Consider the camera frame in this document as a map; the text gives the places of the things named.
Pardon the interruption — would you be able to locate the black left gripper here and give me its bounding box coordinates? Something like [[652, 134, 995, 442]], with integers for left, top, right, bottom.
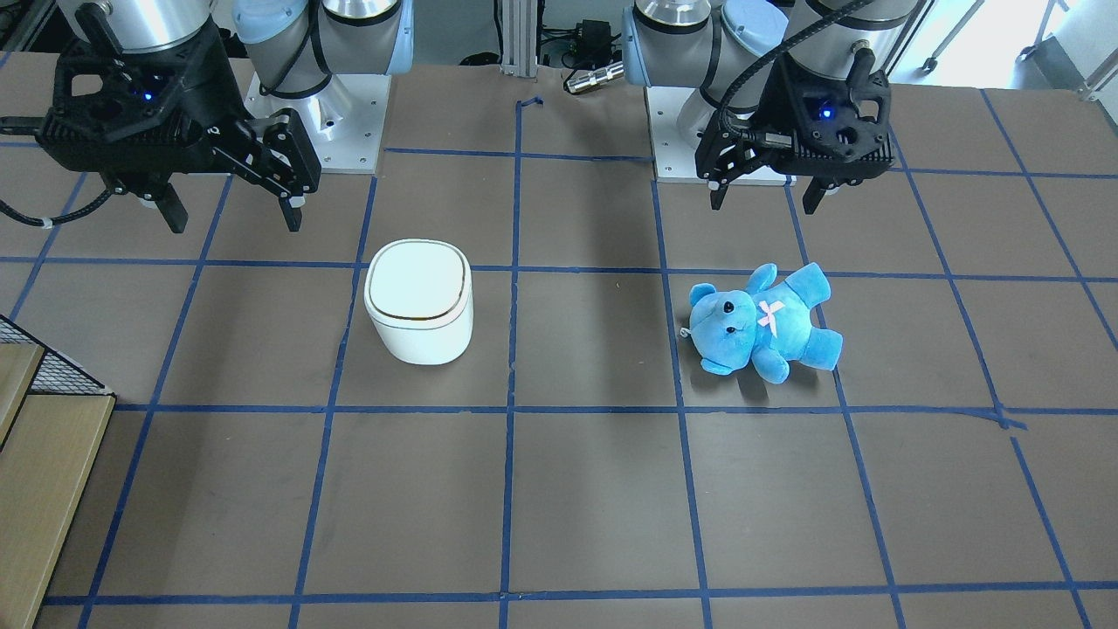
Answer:
[[694, 53, 894, 216]]

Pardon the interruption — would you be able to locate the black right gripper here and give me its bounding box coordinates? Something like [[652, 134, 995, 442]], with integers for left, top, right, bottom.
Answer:
[[35, 17, 322, 234]]

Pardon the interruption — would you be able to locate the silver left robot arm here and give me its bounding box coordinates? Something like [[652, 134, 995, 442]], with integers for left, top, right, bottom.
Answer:
[[622, 1, 917, 215]]

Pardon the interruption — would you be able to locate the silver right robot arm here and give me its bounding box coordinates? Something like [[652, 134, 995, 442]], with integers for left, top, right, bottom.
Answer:
[[3, 1, 414, 232]]

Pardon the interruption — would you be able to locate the white lidded trash can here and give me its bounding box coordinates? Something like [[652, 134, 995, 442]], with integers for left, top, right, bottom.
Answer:
[[362, 238, 473, 365]]

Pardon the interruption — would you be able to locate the blue teddy bear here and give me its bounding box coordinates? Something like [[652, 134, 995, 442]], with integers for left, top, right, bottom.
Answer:
[[680, 263, 844, 384]]

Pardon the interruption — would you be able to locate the silver metal cylinder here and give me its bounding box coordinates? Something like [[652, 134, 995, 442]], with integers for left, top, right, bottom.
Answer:
[[563, 61, 625, 96]]

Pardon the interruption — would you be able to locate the black power adapter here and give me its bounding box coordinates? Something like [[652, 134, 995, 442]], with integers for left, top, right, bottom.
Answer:
[[572, 19, 612, 56]]

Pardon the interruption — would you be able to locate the wooden shelf with mesh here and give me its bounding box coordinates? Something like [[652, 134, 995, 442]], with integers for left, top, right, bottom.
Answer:
[[1, 317, 116, 628]]

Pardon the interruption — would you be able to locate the aluminium frame post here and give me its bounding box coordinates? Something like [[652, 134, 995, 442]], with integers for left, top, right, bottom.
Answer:
[[498, 0, 540, 79]]

